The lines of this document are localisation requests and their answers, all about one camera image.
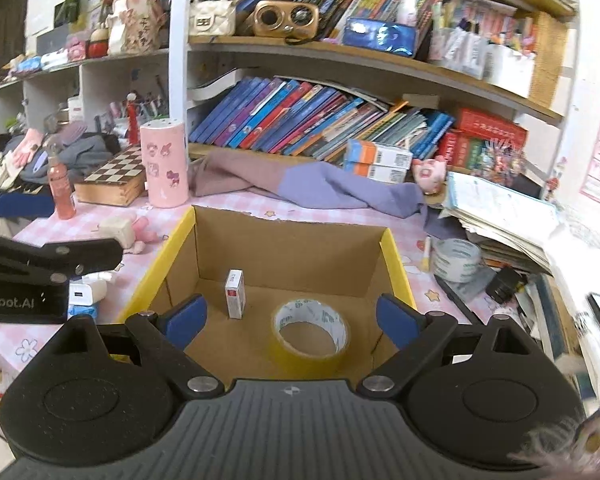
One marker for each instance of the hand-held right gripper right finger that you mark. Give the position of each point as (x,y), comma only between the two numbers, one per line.
(397,322)

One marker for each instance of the gold retro speaker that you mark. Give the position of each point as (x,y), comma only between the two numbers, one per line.
(287,20)

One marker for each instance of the pink tin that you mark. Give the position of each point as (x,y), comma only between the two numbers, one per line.
(77,50)

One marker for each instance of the black power adapter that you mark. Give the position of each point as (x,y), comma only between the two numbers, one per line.
(502,285)

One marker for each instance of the pens in clear holder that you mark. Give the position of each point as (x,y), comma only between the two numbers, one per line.
(150,107)

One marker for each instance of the white charger plug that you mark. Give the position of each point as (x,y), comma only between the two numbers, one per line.
(87,292)

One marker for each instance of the pink glove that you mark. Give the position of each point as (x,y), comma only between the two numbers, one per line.
(27,145)
(142,230)

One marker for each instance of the grey storage box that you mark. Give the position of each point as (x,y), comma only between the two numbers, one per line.
(55,40)

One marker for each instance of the white foam block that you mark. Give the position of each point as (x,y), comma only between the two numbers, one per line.
(120,230)

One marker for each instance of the woven basket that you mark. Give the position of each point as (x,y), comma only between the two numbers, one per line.
(547,60)

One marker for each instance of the pink cartoon cylinder container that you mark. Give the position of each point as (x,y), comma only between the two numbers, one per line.
(165,165)

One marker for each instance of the beige plush doll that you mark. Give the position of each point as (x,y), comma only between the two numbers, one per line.
(135,20)

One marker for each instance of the wooden bookshelf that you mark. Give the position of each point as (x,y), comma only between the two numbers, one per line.
(330,55)

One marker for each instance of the purple mauve cloth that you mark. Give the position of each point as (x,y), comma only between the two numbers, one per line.
(320,185)

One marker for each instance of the small white red box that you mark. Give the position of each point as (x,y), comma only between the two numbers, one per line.
(235,295)

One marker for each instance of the white plastic bottle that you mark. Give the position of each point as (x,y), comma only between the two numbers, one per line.
(408,7)

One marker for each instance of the red round doll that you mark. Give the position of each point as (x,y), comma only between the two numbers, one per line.
(97,45)

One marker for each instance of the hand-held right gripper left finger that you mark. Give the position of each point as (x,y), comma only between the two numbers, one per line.
(190,317)

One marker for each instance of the white stationery organizer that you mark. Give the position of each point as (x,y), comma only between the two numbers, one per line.
(480,55)

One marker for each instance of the grey folded clothing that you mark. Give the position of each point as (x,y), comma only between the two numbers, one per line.
(90,152)

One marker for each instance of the orange white carton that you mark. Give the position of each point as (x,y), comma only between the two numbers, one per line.
(375,172)
(380,152)

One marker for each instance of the white quilted handbag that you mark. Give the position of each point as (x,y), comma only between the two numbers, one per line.
(212,17)

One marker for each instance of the yellow cardboard box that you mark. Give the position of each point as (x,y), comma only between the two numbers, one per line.
(290,255)

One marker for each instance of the small blue packet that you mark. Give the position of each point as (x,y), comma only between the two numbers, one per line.
(82,312)

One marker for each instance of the pink checked tablecloth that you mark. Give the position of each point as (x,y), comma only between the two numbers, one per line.
(130,270)

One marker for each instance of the pink spray bottle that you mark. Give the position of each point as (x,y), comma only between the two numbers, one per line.
(62,195)

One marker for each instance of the red tassel ornament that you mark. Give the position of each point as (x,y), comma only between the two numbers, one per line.
(131,120)

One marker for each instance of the white yellow brush pen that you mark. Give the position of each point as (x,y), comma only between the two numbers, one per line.
(425,255)

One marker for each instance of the black white notebook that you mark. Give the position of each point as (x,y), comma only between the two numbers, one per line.
(215,87)

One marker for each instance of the row of blue red books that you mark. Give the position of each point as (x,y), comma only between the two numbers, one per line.
(290,115)

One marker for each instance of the wooden chessboard box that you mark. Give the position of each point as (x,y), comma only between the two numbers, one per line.
(115,170)

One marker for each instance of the white tape roll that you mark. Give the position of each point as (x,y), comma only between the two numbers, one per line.
(442,265)

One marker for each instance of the white shelf unit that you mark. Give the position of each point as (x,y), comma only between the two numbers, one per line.
(95,80)

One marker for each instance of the yellow tape roll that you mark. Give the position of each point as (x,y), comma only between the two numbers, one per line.
(285,360)

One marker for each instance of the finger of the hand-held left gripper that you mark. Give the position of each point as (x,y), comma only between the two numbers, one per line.
(55,257)
(22,205)

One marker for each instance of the pink pig plush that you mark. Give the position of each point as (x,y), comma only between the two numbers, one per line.
(430,175)

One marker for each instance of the red boxed book set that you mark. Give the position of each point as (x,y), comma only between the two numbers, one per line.
(485,140)

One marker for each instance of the stack of papers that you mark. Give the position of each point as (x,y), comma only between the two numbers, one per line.
(500,210)

